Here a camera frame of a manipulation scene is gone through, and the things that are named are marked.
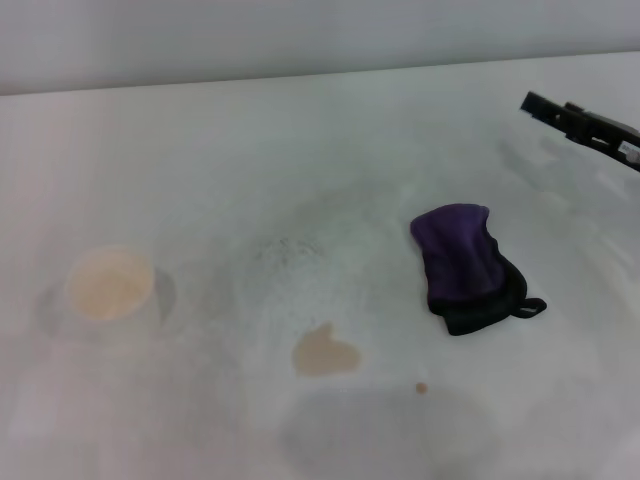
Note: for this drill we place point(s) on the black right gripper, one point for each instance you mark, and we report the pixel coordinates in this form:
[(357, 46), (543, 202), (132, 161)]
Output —
[(622, 142)]

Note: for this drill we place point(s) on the purple and black rag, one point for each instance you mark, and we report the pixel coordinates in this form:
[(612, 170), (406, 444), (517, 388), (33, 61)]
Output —
[(460, 250)]

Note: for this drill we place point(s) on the white paper cup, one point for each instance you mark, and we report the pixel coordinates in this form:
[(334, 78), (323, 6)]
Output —
[(107, 285)]

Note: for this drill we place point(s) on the large brown water stain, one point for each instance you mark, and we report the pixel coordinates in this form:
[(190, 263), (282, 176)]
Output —
[(322, 355)]

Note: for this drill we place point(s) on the small brown water drop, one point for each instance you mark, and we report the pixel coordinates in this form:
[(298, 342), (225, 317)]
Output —
[(421, 387)]

